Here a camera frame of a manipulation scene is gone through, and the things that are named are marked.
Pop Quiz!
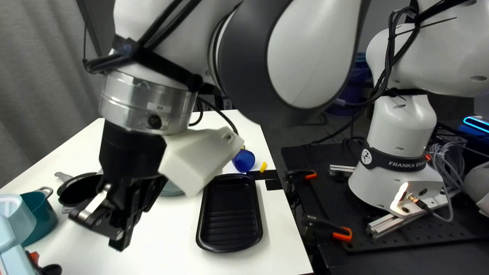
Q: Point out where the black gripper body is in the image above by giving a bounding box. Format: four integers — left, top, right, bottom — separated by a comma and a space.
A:
99, 121, 168, 198

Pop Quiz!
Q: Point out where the black ribbed tray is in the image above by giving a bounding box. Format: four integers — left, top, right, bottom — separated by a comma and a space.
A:
196, 175, 264, 256

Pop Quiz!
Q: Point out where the black pot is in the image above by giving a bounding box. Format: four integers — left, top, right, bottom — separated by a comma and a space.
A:
53, 170, 105, 209

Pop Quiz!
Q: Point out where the teal pot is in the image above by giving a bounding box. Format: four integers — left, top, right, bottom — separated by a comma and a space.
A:
20, 187, 60, 248

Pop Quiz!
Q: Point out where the orange black clamp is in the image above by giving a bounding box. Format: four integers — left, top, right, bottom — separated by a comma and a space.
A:
303, 213, 355, 245
287, 169, 319, 187

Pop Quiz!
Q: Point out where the black breadboard base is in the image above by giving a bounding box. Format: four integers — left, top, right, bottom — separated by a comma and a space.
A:
277, 128, 489, 275

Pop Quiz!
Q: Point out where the blue device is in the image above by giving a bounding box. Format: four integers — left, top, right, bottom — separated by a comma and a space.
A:
460, 115, 489, 143

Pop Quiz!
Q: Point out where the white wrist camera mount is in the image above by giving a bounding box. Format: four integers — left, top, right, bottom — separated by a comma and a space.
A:
157, 128, 246, 198

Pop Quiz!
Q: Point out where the aluminium rail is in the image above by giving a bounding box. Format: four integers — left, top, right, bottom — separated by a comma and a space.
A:
365, 196, 449, 239

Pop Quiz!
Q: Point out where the gray cable bundle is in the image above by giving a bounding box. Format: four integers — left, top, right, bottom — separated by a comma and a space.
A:
425, 137, 468, 224

